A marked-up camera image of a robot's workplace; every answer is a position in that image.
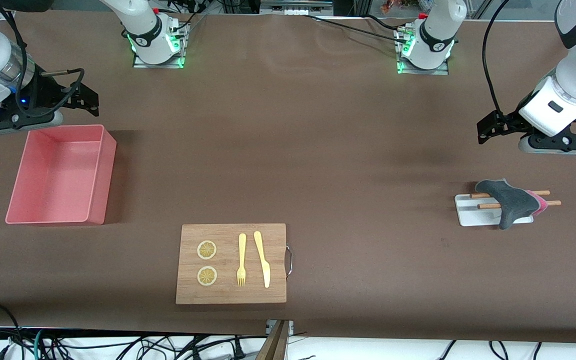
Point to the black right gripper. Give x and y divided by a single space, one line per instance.
48 93

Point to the yellow plastic knife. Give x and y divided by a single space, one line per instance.
263 260

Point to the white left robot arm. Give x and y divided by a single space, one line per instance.
438 30

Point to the small metal bracket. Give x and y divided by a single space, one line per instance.
290 326

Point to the white rack with wooden rods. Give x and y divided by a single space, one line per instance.
473 217

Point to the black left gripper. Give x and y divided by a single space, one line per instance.
509 121

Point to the grey cloth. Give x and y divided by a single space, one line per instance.
513 202

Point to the pink plastic bin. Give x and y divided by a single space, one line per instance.
53 175

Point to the lemon slice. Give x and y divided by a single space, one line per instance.
207 276
206 250

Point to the yellow plastic fork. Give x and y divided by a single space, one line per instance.
242 250

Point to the wooden post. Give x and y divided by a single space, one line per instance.
274 345

